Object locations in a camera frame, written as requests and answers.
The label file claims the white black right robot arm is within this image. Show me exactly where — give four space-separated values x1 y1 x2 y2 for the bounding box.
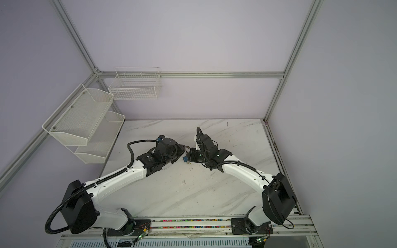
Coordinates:
186 127 297 235

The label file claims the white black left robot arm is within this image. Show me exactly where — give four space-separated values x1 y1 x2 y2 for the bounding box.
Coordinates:
61 135 186 236

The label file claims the white mesh two-tier shelf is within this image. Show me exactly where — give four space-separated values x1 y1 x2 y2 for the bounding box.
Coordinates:
42 84 125 164

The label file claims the white wire basket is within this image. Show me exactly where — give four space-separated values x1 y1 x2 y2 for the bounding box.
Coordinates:
108 67 162 100

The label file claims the aluminium cage frame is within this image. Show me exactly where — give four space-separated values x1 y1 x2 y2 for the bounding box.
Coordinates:
1 1 323 195

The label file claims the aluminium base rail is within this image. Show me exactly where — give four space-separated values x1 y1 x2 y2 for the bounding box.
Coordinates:
57 212 323 248

